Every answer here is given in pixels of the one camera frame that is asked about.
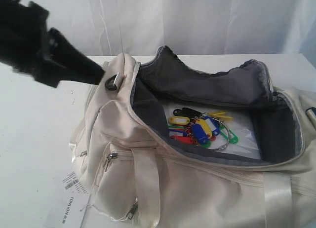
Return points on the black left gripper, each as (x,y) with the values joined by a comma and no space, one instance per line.
(47,56)

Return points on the cream duffel bag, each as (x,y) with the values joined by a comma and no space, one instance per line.
(136,171)

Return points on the white backdrop curtain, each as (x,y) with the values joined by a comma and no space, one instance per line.
(139,27)

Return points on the white paper hang tag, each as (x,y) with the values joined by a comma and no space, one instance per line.
(69,207)

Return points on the colourful key tag bunch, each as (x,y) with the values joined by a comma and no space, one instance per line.
(208,130)

